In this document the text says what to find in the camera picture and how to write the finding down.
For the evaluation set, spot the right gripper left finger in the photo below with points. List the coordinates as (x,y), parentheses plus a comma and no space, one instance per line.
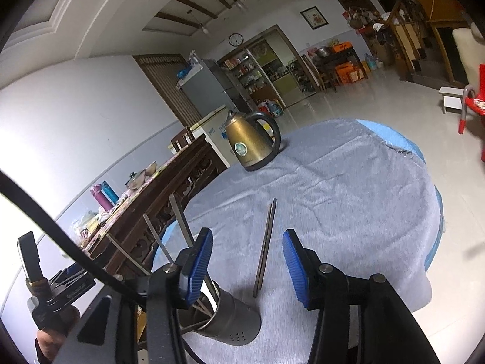
(193,262)

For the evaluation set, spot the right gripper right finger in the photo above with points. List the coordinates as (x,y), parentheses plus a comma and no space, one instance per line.
(303,266)

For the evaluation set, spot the steel chopstick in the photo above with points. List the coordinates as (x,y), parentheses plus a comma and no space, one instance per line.
(119,247)
(189,239)
(157,238)

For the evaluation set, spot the dark wooden chopstick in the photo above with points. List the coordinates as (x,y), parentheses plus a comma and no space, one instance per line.
(258,273)
(265,255)

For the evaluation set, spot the left hand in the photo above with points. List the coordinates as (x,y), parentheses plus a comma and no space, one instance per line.
(48,341)

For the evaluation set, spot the metal utensil holder cup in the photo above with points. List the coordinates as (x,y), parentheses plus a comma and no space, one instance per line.
(221,317)

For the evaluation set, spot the carved wooden sideboard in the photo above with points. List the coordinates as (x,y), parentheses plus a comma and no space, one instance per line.
(186,174)

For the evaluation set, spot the grey table cloth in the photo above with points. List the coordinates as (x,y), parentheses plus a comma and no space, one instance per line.
(356,192)

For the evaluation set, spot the bronze electric kettle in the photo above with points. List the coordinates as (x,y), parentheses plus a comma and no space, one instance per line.
(254,137)

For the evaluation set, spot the grey refrigerator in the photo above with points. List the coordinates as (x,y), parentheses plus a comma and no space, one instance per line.
(208,87)

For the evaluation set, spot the white small stool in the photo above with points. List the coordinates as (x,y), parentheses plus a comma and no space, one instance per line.
(451,98)

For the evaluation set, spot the red plastic chair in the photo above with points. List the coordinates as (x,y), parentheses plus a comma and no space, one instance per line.
(473,99)

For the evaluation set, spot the round wall clock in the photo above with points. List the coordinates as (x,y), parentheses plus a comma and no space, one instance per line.
(235,40)

